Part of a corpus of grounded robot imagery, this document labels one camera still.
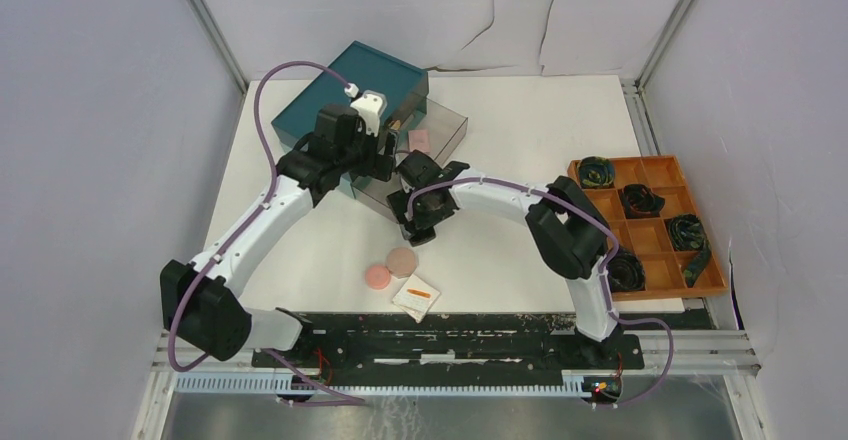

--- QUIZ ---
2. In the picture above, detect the black gold compact case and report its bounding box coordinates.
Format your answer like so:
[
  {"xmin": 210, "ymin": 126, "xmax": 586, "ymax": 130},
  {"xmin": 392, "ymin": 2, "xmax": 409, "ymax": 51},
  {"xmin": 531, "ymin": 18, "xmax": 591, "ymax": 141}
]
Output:
[{"xmin": 405, "ymin": 227, "xmax": 436, "ymax": 247}]

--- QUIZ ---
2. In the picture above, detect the octagonal pink powder case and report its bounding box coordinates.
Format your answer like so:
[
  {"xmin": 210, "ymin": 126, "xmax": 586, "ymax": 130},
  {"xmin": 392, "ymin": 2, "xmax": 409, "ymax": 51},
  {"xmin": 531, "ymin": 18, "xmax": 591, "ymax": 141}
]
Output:
[{"xmin": 385, "ymin": 247, "xmax": 418, "ymax": 278}]

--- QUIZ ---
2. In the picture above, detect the round coral blush case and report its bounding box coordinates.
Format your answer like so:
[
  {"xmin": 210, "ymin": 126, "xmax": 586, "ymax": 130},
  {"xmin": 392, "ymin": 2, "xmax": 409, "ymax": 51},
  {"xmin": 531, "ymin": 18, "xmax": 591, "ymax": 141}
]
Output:
[{"xmin": 364, "ymin": 265, "xmax": 392, "ymax": 290}]

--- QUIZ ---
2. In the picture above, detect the white patterned palette box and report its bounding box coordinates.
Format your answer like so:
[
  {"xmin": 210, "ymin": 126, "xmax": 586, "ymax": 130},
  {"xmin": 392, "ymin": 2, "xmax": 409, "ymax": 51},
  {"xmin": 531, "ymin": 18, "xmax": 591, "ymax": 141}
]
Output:
[{"xmin": 392, "ymin": 274, "xmax": 441, "ymax": 323}]

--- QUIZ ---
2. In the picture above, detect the pink square palette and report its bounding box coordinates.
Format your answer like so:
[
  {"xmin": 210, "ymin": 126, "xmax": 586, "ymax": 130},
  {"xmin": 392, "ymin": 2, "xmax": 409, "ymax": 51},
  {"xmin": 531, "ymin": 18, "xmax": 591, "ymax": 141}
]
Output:
[{"xmin": 408, "ymin": 129, "xmax": 431, "ymax": 154}]

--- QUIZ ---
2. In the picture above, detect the clear smoked drawer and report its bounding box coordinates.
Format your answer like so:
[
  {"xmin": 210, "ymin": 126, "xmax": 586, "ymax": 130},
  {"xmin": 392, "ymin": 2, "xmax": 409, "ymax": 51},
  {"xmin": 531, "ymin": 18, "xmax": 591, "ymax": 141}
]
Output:
[{"xmin": 351, "ymin": 95, "xmax": 469, "ymax": 223}]

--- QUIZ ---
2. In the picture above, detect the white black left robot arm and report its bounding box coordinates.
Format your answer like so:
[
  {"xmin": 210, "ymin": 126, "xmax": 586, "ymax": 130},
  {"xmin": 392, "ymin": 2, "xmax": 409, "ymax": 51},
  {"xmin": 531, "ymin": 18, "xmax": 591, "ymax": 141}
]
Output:
[{"xmin": 160, "ymin": 91, "xmax": 395, "ymax": 371}]

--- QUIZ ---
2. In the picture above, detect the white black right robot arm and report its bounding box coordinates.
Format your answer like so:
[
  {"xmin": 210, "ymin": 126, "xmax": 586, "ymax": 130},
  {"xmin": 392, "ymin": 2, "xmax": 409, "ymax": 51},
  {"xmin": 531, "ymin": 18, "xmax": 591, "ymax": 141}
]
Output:
[{"xmin": 387, "ymin": 152, "xmax": 620, "ymax": 368}]

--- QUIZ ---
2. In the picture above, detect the teal drawer organizer box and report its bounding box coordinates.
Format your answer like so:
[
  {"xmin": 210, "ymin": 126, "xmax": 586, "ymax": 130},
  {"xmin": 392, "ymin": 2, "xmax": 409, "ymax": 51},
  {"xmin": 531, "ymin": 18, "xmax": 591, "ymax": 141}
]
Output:
[{"xmin": 271, "ymin": 41, "xmax": 429, "ymax": 152}]

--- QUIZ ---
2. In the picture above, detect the rolled multicolour tie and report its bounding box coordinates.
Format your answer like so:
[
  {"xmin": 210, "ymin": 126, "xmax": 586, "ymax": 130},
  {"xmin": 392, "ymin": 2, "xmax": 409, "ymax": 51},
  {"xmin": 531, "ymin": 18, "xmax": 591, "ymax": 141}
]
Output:
[{"xmin": 577, "ymin": 156, "xmax": 615, "ymax": 189}]

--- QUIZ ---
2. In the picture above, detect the rolled black tie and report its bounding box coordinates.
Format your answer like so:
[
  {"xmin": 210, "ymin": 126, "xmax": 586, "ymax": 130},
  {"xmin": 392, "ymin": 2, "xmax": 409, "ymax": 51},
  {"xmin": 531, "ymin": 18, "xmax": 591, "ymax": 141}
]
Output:
[{"xmin": 607, "ymin": 248, "xmax": 646, "ymax": 293}]

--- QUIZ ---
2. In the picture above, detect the rolled dark tie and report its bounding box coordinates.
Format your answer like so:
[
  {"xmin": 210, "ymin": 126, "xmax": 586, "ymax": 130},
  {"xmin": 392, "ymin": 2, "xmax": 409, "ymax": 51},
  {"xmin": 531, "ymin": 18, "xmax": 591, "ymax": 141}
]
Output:
[{"xmin": 619, "ymin": 184, "xmax": 666, "ymax": 219}]

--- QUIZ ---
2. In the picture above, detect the orange compartment tray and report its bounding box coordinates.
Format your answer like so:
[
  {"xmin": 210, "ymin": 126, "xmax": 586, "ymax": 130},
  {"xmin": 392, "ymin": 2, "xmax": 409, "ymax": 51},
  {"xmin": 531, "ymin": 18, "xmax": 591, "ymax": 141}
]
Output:
[{"xmin": 568, "ymin": 156, "xmax": 728, "ymax": 301}]

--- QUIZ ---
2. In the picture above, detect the rolled green patterned tie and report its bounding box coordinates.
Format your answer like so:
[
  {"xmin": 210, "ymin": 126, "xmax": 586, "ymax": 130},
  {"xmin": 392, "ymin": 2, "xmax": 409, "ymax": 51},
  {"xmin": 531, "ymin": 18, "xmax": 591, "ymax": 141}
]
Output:
[{"xmin": 665, "ymin": 213, "xmax": 712, "ymax": 288}]

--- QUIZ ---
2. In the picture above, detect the black metal base rail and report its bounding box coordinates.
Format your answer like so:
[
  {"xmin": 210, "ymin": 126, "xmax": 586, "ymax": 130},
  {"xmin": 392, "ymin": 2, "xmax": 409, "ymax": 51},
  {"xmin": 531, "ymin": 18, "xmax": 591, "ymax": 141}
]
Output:
[{"xmin": 280, "ymin": 313, "xmax": 645, "ymax": 387}]

